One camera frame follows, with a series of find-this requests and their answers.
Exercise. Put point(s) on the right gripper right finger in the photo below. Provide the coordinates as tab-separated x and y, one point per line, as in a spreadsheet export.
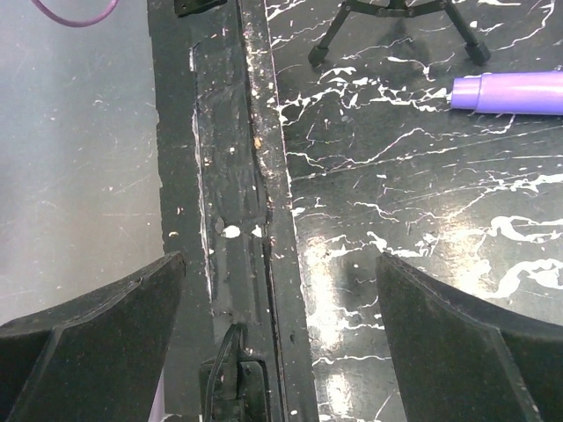
459	358

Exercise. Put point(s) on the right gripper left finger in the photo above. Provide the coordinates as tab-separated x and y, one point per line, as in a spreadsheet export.
97	357

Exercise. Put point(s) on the purple microphone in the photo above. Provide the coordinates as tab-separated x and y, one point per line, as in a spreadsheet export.
536	93

